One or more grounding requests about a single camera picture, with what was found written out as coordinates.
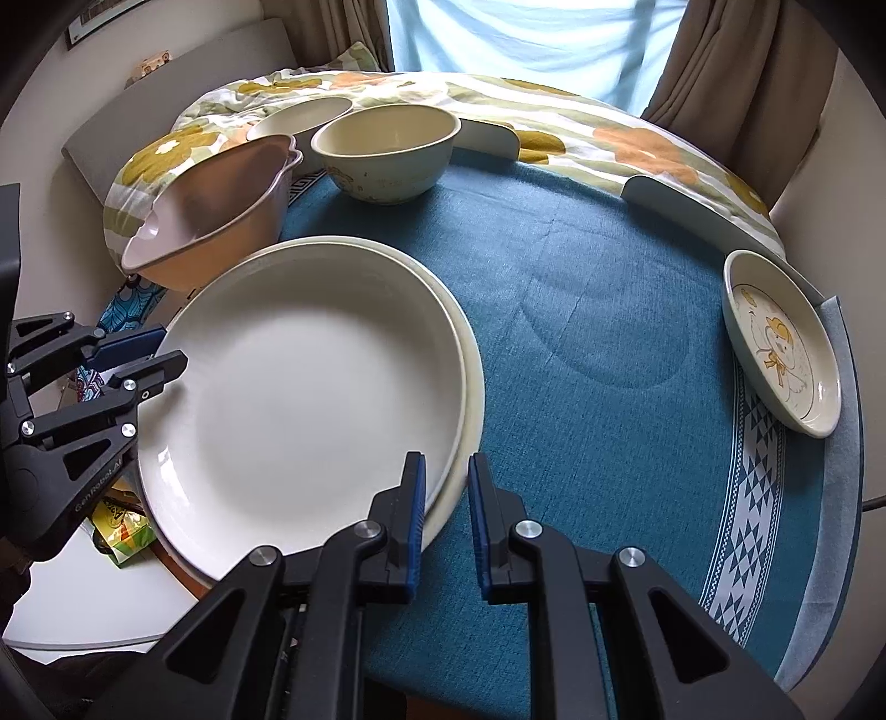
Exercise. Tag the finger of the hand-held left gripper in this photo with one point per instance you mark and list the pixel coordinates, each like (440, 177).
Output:
(128, 344)
(149, 374)

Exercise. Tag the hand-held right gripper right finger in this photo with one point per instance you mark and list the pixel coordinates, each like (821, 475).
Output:
(479, 526)

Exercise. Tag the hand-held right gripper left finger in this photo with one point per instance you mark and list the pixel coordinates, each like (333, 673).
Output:
(415, 533)

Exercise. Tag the large cream plate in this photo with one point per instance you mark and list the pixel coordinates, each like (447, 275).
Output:
(475, 377)

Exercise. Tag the large white plate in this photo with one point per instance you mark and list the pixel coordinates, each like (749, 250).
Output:
(297, 401)

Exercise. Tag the plain cream bowl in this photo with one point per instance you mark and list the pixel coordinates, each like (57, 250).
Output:
(297, 118)

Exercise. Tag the cream printed bowl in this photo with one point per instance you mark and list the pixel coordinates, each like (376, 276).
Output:
(387, 145)

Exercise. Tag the small duck print plate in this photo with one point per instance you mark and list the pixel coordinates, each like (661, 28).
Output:
(782, 346)

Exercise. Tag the green yellow snack packet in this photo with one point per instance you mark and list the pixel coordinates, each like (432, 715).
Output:
(124, 533)

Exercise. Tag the white side table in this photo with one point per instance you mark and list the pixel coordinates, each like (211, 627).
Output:
(90, 609)

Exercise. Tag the blue patterned tablecloth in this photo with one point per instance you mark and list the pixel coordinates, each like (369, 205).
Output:
(588, 346)

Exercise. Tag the grey cushion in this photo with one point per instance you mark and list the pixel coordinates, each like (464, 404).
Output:
(138, 104)

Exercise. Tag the leaf print pillow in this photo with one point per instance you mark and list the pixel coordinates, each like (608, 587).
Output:
(360, 57)

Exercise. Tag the white table edge guard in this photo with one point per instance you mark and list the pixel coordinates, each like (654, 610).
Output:
(484, 138)
(692, 208)

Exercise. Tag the floral blanket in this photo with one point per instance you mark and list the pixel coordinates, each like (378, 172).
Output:
(623, 131)

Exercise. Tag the sheer white curtain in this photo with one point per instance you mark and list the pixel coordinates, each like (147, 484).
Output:
(519, 34)

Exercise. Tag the brown curtain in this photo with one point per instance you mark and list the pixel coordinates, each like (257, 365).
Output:
(727, 55)

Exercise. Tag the dark picture frame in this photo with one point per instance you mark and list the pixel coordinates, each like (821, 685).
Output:
(104, 17)

